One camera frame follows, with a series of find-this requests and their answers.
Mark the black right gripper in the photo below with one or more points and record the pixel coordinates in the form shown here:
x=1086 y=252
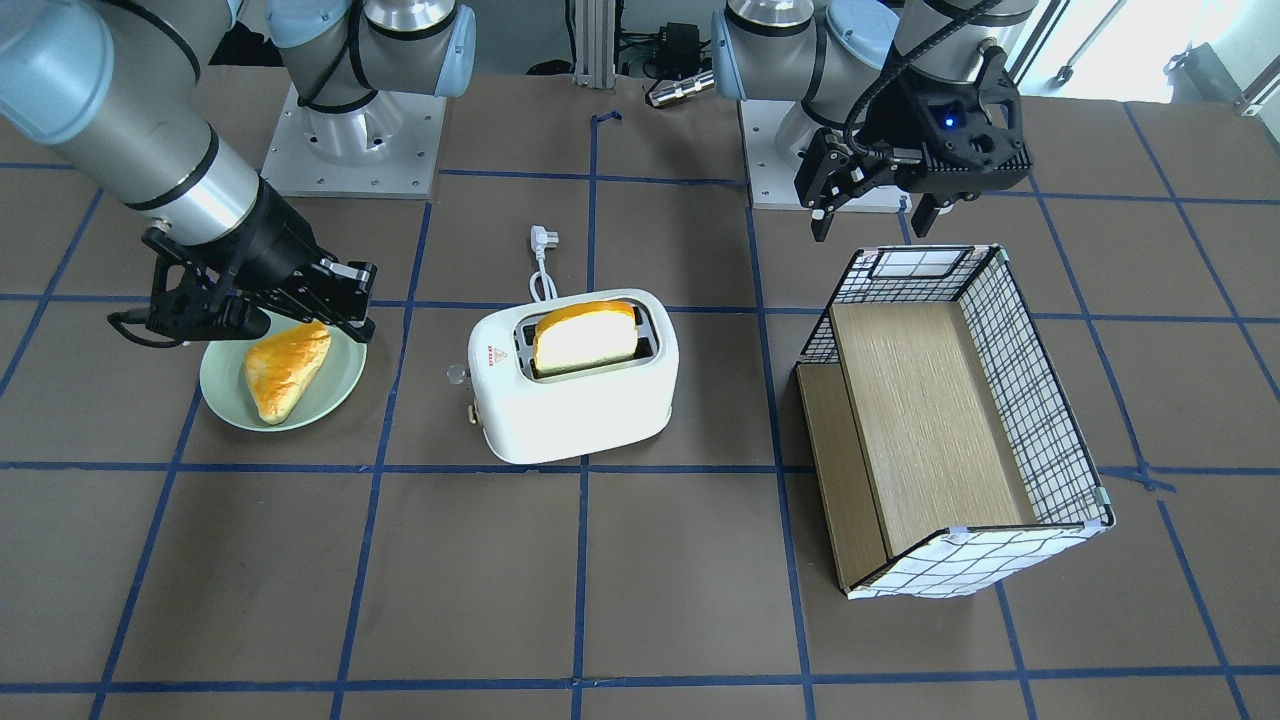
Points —
x=272 y=240

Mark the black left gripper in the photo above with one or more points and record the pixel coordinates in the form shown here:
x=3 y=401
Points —
x=893 y=122

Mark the white toaster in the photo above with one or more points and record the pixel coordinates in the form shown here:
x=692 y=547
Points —
x=529 y=418

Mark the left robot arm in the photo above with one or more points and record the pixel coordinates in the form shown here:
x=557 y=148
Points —
x=833 y=59

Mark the toast slice in toaster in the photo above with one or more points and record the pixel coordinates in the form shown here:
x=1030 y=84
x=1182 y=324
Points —
x=584 y=335

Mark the triangular golden bread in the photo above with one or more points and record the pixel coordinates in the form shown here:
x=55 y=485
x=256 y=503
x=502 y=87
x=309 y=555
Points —
x=279 y=369

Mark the light green plate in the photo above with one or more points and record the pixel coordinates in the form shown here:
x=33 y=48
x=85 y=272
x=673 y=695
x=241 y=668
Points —
x=222 y=380

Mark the silver metal cylinder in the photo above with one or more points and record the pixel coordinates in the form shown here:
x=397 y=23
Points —
x=666 y=93

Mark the black power adapter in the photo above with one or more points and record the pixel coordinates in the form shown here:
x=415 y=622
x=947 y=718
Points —
x=678 y=51

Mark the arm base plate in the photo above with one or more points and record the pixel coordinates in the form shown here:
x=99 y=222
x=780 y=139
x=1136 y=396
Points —
x=386 y=150
x=773 y=135

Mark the checkered wire basket with wood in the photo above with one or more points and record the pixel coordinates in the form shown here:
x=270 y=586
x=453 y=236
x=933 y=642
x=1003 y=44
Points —
x=947 y=454

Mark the aluminium frame post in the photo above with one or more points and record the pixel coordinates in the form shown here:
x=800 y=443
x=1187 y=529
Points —
x=593 y=31

